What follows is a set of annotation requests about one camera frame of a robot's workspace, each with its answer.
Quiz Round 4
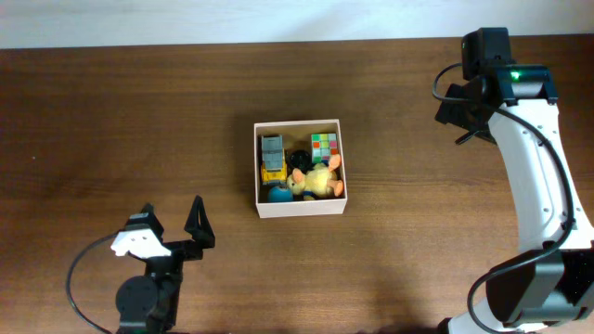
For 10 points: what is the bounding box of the white cardboard box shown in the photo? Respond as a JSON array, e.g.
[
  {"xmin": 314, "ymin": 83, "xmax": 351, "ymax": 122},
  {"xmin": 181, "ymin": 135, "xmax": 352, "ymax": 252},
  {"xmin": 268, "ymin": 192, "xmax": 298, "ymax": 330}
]
[{"xmin": 254, "ymin": 120, "xmax": 348, "ymax": 218}]

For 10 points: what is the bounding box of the colourful puzzle cube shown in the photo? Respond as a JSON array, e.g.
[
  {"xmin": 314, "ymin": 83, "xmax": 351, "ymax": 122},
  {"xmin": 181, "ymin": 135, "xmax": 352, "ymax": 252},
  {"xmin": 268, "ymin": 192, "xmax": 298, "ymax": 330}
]
[{"xmin": 311, "ymin": 133, "xmax": 339, "ymax": 164}]

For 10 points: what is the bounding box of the yellow plush toy animal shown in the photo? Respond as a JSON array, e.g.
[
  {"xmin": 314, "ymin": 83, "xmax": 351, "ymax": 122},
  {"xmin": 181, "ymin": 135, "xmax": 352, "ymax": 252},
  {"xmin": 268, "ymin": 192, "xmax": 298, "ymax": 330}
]
[{"xmin": 287, "ymin": 154, "xmax": 344, "ymax": 201}]

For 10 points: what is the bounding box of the yellow grey toy truck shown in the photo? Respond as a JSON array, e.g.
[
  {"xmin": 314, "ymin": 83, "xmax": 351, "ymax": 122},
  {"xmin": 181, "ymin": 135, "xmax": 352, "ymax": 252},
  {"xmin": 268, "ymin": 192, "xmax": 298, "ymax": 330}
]
[{"xmin": 261, "ymin": 135, "xmax": 287, "ymax": 186}]

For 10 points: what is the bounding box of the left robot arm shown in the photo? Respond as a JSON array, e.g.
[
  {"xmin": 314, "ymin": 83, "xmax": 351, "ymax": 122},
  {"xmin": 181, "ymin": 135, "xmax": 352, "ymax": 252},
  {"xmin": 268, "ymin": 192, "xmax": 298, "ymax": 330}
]
[{"xmin": 110, "ymin": 196, "xmax": 215, "ymax": 333}]

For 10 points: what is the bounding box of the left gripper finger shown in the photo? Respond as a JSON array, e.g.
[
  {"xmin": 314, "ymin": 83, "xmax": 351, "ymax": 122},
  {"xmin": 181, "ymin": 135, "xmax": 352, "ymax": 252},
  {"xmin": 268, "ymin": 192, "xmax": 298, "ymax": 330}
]
[
  {"xmin": 123, "ymin": 203, "xmax": 164, "ymax": 242},
  {"xmin": 184, "ymin": 196, "xmax": 215, "ymax": 249}
]

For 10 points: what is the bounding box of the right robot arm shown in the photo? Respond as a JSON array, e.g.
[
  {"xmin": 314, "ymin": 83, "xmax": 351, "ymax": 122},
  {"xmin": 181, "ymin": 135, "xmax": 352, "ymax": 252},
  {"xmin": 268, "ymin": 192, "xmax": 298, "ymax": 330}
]
[{"xmin": 435, "ymin": 28, "xmax": 593, "ymax": 334}]

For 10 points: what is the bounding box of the black round disc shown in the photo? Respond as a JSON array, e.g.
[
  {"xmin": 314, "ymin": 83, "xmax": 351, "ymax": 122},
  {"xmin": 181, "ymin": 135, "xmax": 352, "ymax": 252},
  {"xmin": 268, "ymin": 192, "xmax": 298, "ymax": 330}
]
[{"xmin": 288, "ymin": 149, "xmax": 313, "ymax": 172}]

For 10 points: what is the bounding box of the blue toy ball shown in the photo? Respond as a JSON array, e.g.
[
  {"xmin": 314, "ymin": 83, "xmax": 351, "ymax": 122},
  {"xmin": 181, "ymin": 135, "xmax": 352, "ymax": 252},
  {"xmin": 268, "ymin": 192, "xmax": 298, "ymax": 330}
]
[{"xmin": 267, "ymin": 185, "xmax": 293, "ymax": 203}]

